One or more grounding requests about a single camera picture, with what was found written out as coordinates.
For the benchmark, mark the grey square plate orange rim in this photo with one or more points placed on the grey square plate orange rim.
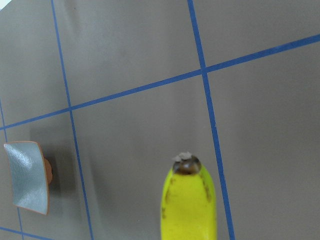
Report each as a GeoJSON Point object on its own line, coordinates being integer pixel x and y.
{"type": "Point", "coordinates": [31, 174]}

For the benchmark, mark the brown paper table mat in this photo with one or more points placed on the brown paper table mat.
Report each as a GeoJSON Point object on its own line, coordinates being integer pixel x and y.
{"type": "Point", "coordinates": [114, 89]}

